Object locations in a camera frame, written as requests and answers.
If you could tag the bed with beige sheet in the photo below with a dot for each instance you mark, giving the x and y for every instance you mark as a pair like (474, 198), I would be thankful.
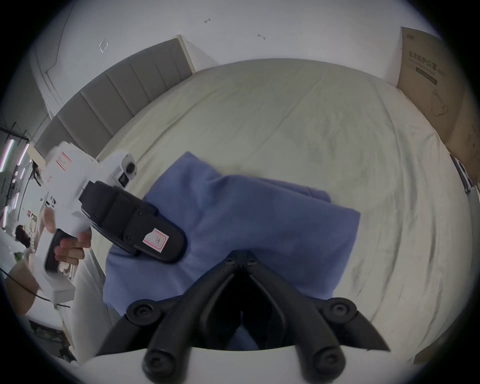
(300, 131)

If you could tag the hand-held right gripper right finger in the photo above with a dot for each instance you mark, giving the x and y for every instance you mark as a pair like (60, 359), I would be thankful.
(315, 330)

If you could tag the brown cardboard carton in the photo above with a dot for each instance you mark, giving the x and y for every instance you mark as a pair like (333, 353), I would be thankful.
(438, 86)

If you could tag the blue garment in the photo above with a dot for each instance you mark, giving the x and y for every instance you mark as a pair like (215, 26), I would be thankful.
(243, 210)

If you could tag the person's left hand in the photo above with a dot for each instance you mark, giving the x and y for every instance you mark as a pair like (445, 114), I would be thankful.
(73, 249)

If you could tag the grey padded headboard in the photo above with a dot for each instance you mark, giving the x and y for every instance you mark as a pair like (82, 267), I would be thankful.
(112, 93)

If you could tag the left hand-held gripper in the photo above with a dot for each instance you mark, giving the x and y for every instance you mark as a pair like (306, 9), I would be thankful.
(71, 176)

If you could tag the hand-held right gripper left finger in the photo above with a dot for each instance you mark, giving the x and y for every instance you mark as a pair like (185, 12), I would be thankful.
(168, 330)

